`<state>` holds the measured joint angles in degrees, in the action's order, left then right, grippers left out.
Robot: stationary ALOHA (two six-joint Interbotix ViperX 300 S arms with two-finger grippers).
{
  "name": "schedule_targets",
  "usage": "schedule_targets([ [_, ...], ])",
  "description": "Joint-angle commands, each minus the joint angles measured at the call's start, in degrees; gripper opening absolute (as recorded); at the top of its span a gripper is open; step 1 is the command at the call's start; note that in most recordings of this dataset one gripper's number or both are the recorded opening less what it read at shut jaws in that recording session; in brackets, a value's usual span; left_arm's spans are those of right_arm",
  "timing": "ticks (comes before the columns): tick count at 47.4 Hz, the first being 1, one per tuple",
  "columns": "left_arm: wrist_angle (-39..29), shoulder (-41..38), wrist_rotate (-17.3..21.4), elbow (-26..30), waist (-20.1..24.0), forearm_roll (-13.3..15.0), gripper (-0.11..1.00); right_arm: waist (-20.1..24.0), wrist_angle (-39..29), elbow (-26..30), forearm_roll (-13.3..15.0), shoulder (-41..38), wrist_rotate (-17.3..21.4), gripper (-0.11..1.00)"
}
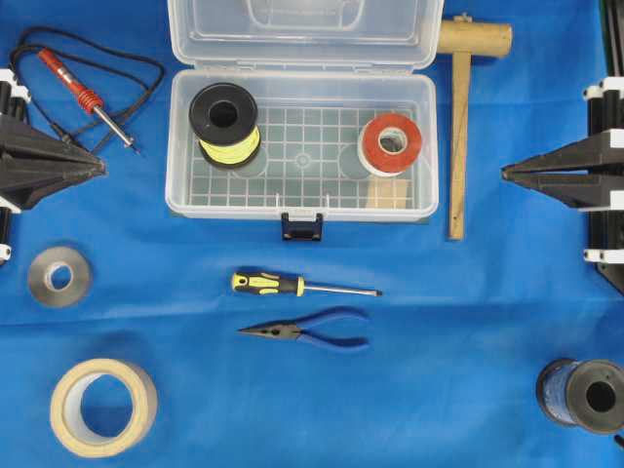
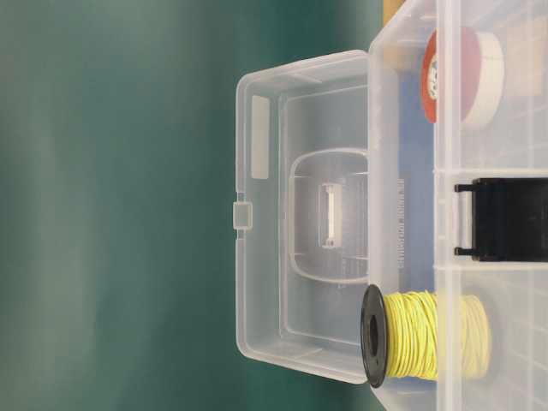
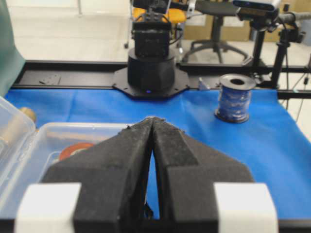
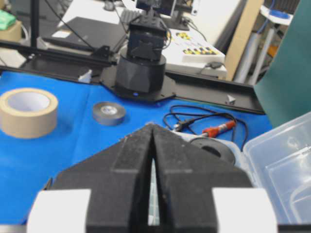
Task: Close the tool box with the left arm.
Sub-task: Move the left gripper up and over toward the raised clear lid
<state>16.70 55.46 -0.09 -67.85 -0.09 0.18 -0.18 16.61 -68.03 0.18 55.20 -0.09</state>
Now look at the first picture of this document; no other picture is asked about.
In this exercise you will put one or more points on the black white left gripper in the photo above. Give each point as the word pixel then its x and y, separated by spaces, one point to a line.
pixel 24 185

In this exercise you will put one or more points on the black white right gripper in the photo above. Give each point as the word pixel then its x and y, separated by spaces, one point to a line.
pixel 584 191

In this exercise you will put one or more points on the clear plastic tool box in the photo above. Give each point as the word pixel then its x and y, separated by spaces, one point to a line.
pixel 318 71

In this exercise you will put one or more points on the blue tool box latch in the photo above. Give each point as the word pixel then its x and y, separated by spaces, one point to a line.
pixel 302 230

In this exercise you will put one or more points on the grey tape roll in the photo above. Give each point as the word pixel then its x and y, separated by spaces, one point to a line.
pixel 59 277

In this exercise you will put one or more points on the wooden mallet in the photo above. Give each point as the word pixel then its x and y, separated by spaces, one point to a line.
pixel 462 38

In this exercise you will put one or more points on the red tape roll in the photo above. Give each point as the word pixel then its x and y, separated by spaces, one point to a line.
pixel 389 144

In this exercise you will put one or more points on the blue table cloth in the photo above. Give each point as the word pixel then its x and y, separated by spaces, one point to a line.
pixel 456 340

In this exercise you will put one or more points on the small wooden block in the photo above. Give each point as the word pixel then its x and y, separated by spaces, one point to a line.
pixel 387 193

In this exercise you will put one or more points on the beige masking tape roll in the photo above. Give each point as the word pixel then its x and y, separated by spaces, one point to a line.
pixel 103 407

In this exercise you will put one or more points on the yellow black screwdriver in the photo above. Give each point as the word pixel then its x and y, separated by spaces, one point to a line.
pixel 261 283

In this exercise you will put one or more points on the red handled soldering iron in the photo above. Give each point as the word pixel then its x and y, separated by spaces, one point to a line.
pixel 87 99

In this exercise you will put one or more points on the yellow wire spool black flanges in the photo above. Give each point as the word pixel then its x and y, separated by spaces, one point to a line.
pixel 223 117

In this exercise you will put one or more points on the blue wire spool black flanges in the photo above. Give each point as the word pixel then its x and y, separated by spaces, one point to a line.
pixel 585 394

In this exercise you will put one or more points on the blue handled needle-nose pliers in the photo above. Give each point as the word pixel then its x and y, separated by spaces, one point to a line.
pixel 300 330

